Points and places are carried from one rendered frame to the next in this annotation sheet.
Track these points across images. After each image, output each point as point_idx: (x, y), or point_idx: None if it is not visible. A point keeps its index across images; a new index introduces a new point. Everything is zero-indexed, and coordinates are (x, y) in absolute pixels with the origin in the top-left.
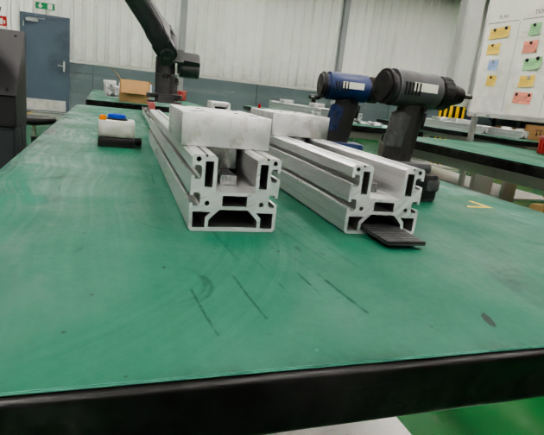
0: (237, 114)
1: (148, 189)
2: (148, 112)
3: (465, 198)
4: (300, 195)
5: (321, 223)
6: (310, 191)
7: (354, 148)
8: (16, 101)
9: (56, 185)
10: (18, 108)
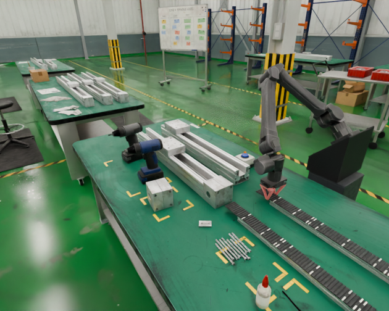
0: (171, 123)
1: None
2: None
3: (106, 168)
4: None
5: None
6: None
7: (147, 139)
8: (310, 159)
9: (205, 136)
10: (313, 164)
